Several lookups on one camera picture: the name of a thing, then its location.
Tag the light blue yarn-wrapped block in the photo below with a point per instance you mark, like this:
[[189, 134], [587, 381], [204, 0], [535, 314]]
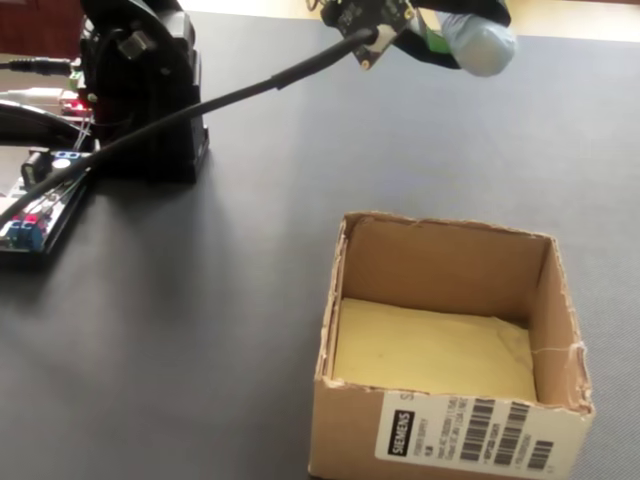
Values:
[[482, 47]]

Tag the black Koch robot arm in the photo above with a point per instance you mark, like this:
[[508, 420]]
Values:
[[160, 100]]

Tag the yellow foam pad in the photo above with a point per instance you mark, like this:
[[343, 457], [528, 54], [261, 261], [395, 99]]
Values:
[[425, 350]]

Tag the blue microcontroller board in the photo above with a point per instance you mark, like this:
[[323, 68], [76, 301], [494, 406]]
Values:
[[30, 230]]

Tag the open cardboard box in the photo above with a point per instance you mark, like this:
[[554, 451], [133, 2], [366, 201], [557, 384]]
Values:
[[350, 430]]

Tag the motor driver circuit board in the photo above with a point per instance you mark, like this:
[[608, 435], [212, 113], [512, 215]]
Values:
[[75, 97]]

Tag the large black foam mat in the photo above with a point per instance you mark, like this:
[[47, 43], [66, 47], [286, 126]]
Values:
[[200, 325]]

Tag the black barrel power plug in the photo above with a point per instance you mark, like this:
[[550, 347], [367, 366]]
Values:
[[35, 66]]

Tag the small camera circuit board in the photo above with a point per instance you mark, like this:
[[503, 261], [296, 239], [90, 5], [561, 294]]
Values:
[[360, 17]]

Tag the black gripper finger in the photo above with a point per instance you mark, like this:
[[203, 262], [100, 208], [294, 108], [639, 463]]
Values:
[[465, 6], [419, 53]]

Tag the brown wooden furniture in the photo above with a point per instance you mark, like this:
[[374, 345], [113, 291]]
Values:
[[35, 25]]

